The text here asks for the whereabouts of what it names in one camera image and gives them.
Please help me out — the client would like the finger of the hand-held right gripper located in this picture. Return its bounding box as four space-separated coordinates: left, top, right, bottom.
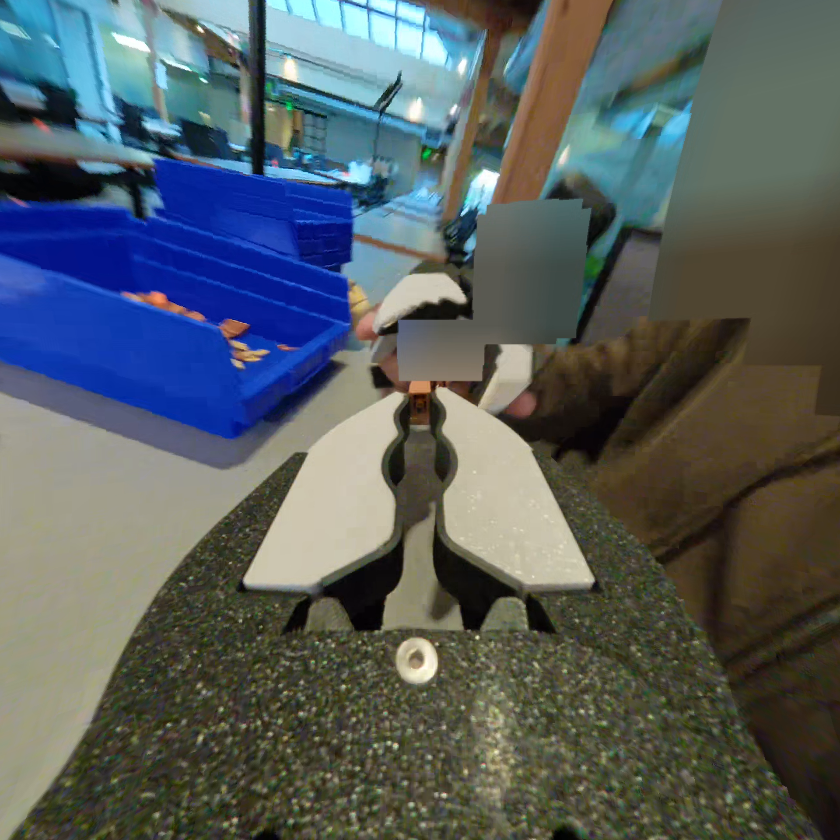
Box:
478 344 535 416
373 273 471 332

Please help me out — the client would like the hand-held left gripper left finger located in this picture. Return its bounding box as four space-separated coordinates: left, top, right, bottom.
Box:
241 392 406 592

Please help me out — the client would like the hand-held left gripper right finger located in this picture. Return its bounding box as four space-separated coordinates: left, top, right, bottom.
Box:
433 389 597 592

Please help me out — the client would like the blue storage bin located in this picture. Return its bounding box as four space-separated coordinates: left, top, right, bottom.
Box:
0 200 353 439
154 157 357 271

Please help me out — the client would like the grey desk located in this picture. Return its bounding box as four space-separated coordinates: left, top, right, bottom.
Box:
0 357 592 821

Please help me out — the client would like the person's right hand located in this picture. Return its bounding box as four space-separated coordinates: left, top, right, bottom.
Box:
356 307 540 421

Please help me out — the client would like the wooden pillar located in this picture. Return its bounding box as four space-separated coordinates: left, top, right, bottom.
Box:
441 29 503 221
492 0 616 206

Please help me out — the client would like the person's brown jacket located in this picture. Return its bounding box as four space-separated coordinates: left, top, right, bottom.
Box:
591 318 840 821

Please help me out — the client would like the heap of orange brick pieces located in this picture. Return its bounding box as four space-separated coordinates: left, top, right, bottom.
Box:
121 289 301 370

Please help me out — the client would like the black pole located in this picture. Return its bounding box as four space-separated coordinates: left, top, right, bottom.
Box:
248 0 267 177

